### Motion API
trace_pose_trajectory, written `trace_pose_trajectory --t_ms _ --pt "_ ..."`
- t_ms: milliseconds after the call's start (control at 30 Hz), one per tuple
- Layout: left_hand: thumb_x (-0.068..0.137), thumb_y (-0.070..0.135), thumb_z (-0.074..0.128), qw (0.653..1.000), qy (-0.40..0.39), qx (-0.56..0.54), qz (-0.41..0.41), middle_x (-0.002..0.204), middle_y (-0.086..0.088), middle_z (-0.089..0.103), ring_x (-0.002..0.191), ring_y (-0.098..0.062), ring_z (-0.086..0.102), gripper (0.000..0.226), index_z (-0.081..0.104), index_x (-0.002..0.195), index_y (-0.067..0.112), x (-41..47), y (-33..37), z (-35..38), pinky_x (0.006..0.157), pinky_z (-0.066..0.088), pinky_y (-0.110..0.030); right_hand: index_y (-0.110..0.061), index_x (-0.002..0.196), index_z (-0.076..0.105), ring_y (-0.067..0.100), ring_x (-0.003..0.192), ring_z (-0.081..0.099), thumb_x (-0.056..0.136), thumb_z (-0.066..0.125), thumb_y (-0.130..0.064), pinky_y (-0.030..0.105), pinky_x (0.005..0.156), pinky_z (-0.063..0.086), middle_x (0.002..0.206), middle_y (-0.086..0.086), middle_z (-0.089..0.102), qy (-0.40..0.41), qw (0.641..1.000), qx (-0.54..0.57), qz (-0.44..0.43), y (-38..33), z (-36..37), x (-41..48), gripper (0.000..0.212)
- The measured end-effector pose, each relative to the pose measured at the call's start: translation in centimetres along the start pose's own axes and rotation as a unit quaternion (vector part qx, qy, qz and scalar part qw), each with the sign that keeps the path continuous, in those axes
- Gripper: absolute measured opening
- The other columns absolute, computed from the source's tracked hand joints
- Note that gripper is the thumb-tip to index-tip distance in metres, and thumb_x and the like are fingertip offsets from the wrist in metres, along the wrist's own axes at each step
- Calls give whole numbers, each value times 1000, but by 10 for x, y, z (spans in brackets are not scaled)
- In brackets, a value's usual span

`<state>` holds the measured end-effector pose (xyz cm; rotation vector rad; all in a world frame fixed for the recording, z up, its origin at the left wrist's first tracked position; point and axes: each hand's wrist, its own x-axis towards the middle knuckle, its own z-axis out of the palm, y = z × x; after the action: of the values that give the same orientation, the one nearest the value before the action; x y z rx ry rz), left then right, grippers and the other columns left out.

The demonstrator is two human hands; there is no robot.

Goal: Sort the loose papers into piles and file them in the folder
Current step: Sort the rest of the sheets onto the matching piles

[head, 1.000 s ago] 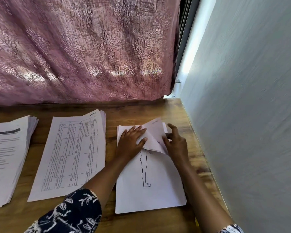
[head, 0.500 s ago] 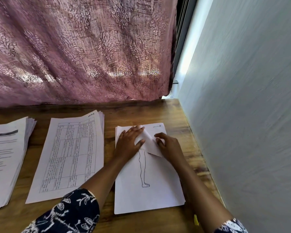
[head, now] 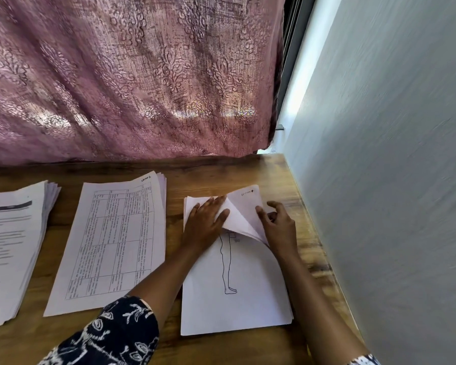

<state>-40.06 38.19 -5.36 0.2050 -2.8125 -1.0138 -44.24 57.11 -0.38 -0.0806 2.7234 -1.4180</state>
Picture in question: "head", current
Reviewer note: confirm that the person's left hand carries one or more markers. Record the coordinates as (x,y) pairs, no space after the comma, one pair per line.
(204,224)

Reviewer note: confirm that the person's right hand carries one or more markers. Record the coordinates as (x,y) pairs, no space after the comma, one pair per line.
(281,232)

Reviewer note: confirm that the body figure paper stack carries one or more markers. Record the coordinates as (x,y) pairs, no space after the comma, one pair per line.
(247,300)

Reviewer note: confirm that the stack of table-printed sheets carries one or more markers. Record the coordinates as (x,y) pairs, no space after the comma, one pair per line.
(110,247)

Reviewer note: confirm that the stack with dark header bar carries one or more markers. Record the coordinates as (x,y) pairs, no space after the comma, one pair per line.
(11,254)

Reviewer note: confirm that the person's right forearm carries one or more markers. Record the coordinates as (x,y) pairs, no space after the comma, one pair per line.
(319,311)

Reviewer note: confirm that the person's left forearm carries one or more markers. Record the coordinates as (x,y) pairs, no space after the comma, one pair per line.
(163,281)

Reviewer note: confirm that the pink patterned curtain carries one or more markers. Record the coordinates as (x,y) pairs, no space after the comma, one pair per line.
(129,72)

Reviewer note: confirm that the dark window frame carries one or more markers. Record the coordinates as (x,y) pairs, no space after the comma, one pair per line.
(295,49)

